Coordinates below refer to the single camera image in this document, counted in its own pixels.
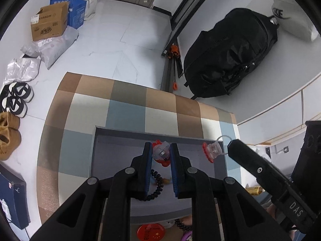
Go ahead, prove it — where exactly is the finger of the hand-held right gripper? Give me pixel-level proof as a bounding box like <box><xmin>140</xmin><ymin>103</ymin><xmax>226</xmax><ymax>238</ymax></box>
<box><xmin>227</xmin><ymin>139</ymin><xmax>292</xmax><ymax>201</ymax></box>

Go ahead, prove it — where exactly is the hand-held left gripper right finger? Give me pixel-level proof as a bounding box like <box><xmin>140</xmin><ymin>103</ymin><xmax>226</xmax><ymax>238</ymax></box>
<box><xmin>170</xmin><ymin>143</ymin><xmax>291</xmax><ymax>241</ymax></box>

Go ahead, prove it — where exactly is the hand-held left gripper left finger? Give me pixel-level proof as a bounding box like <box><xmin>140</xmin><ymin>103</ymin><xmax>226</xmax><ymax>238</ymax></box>
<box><xmin>29</xmin><ymin>142</ymin><xmax>153</xmax><ymax>241</ymax></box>

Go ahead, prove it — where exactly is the red and clear hair clip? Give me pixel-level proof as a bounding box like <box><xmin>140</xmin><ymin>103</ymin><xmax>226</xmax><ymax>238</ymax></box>
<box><xmin>152</xmin><ymin>140</ymin><xmax>173</xmax><ymax>168</ymax></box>
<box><xmin>202</xmin><ymin>135</ymin><xmax>233</xmax><ymax>163</ymax></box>

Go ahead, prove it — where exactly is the grey cardboard box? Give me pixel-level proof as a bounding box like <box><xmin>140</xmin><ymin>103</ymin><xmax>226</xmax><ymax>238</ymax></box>
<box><xmin>89</xmin><ymin>127</ymin><xmax>229</xmax><ymax>225</ymax></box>

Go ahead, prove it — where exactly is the dark and brown bead bracelet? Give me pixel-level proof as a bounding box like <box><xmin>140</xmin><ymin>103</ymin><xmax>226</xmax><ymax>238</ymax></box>
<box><xmin>174</xmin><ymin>216</ymin><xmax>193</xmax><ymax>231</ymax></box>

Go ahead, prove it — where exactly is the red round badge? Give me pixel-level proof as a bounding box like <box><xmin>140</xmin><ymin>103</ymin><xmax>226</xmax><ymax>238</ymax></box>
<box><xmin>137</xmin><ymin>223</ymin><xmax>166</xmax><ymax>241</ymax></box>

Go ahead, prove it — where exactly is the yellow packet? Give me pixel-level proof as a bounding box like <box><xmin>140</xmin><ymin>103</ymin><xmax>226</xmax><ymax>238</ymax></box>
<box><xmin>246</xmin><ymin>186</ymin><xmax>264</xmax><ymax>196</ymax></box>

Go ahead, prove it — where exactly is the checkered tablecloth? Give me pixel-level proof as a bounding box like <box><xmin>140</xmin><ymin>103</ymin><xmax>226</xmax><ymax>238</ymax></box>
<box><xmin>36</xmin><ymin>71</ymin><xmax>241</xmax><ymax>241</ymax></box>

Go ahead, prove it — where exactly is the black backpack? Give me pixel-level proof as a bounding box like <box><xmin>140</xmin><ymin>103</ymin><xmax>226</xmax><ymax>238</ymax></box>
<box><xmin>183</xmin><ymin>7</ymin><xmax>279</xmax><ymax>99</ymax></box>

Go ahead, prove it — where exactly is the dark blue shoebox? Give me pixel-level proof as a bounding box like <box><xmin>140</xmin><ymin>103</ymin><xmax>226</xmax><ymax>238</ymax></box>
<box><xmin>0</xmin><ymin>164</ymin><xmax>31</xmax><ymax>230</ymax></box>

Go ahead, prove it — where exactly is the brown shoe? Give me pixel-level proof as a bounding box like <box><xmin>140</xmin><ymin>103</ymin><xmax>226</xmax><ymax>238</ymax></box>
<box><xmin>0</xmin><ymin>112</ymin><xmax>20</xmax><ymax>131</ymax></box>
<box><xmin>0</xmin><ymin>128</ymin><xmax>22</xmax><ymax>161</ymax></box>

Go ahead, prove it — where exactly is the black and white sandal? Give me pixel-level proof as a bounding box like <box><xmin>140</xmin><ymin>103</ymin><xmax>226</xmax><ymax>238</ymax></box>
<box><xmin>9</xmin><ymin>82</ymin><xmax>34</xmax><ymax>103</ymax></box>
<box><xmin>0</xmin><ymin>94</ymin><xmax>27</xmax><ymax>118</ymax></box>

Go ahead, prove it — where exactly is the grey mailer bag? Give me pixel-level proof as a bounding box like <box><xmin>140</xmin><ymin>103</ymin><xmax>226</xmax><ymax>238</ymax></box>
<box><xmin>38</xmin><ymin>26</ymin><xmax>79</xmax><ymax>69</ymax></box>

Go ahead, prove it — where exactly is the beige canvas bag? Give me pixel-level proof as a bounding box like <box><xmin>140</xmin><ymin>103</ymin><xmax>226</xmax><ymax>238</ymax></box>
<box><xmin>266</xmin><ymin>0</ymin><xmax>321</xmax><ymax>42</ymax></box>

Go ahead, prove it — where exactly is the silver plastic bag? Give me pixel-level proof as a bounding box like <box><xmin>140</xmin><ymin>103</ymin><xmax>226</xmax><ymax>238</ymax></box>
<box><xmin>4</xmin><ymin>56</ymin><xmax>42</xmax><ymax>86</ymax></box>

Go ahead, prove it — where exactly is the black coat rack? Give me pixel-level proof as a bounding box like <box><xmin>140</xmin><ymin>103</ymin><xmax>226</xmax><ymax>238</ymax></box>
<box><xmin>160</xmin><ymin>0</ymin><xmax>225</xmax><ymax>92</ymax></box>

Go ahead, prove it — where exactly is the clear plastic bag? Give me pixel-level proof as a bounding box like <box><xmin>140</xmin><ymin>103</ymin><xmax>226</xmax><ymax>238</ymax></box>
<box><xmin>20</xmin><ymin>43</ymin><xmax>42</xmax><ymax>58</ymax></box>

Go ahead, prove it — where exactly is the blue cardboard box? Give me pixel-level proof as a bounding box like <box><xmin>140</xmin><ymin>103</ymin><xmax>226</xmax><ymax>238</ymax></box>
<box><xmin>50</xmin><ymin>0</ymin><xmax>87</xmax><ymax>29</ymax></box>

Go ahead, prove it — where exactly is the brown cardboard box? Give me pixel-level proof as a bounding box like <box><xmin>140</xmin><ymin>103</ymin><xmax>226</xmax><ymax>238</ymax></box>
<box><xmin>30</xmin><ymin>1</ymin><xmax>70</xmax><ymax>42</ymax></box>

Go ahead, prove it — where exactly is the black bead bracelet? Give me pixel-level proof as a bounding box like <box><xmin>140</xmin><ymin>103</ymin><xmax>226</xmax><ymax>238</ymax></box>
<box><xmin>137</xmin><ymin>169</ymin><xmax>173</xmax><ymax>202</ymax></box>

